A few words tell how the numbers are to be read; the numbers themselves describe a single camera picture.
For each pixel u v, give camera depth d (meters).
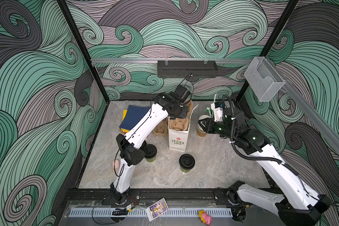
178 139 0.80
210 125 0.57
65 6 0.71
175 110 0.70
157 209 0.68
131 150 0.46
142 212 0.69
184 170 0.77
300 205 0.37
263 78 0.78
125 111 1.04
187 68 0.96
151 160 0.84
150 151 0.78
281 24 0.77
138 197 0.73
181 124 0.78
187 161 0.75
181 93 0.57
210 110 0.62
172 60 0.92
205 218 0.65
